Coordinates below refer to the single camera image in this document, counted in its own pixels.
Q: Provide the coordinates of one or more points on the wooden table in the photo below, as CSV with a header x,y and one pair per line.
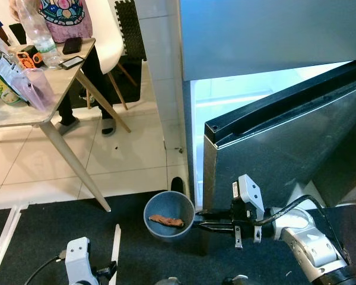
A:
x,y
68,77

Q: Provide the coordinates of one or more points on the white floor strip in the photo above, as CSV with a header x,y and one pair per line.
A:
x,y
3,243

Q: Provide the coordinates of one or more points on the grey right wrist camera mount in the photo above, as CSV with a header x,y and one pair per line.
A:
x,y
249,190

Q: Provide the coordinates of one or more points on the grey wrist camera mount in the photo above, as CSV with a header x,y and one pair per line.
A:
x,y
80,258
249,190

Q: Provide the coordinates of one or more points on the grey fridge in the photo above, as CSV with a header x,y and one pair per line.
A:
x,y
273,35

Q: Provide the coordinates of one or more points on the person in pink top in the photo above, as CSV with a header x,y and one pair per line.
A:
x,y
65,12

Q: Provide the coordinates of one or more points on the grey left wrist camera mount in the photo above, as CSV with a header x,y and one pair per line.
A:
x,y
80,258

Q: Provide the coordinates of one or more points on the green yellow food package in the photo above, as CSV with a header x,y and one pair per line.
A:
x,y
5,80

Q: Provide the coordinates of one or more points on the grey fridge lower door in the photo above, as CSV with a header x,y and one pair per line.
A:
x,y
273,154

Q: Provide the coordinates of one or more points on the dark grey carpet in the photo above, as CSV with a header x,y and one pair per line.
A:
x,y
47,225

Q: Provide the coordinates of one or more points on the orange black gadget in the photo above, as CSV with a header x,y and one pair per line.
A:
x,y
29,59

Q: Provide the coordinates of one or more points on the black smartphone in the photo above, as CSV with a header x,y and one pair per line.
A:
x,y
72,62
72,46

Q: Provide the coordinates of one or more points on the black foam mat panel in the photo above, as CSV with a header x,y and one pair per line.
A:
x,y
130,29

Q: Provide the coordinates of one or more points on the blue-grey bowl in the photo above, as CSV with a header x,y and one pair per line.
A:
x,y
166,205

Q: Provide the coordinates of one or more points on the white chair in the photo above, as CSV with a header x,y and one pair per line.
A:
x,y
107,35

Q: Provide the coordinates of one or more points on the purple translucent bag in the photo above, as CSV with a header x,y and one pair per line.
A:
x,y
40,89

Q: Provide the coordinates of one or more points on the small black floor object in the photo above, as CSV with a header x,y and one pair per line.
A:
x,y
178,185

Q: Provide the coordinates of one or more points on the brown fried food piece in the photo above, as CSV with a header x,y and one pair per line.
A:
x,y
166,221

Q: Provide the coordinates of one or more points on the clear water bottle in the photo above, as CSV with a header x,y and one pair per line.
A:
x,y
38,32

